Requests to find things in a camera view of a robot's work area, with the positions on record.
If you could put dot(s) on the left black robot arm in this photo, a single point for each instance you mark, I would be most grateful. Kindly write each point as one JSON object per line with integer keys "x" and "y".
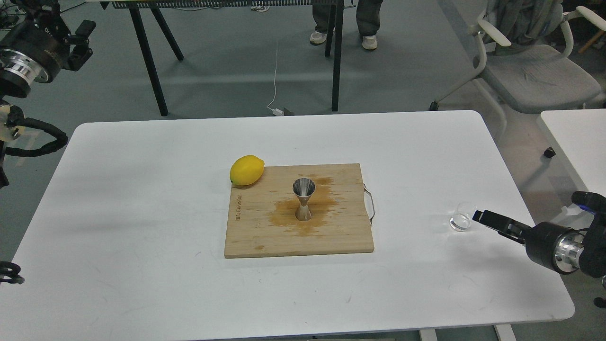
{"x": 14, "y": 122}

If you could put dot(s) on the small clear glass cup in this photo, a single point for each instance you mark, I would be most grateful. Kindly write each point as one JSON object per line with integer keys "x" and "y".
{"x": 461, "y": 218}

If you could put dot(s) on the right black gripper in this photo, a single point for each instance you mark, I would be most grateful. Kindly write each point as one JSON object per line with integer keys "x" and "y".
{"x": 552, "y": 246}

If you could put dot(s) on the yellow lemon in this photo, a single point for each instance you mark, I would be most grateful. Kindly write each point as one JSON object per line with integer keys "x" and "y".
{"x": 246, "y": 170}

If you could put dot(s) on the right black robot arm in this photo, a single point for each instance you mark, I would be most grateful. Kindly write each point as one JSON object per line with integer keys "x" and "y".
{"x": 593, "y": 258}

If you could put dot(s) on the black leg table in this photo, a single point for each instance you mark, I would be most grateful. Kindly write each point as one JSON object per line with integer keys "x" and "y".
{"x": 190, "y": 45}

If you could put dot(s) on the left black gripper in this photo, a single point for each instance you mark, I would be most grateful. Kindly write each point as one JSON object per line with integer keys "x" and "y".
{"x": 30, "y": 53}

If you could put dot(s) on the wooden cutting board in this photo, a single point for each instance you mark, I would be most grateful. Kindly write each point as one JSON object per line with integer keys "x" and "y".
{"x": 262, "y": 216}

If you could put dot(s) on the steel double jigger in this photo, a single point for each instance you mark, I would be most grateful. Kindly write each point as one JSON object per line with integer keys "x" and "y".
{"x": 303, "y": 189}

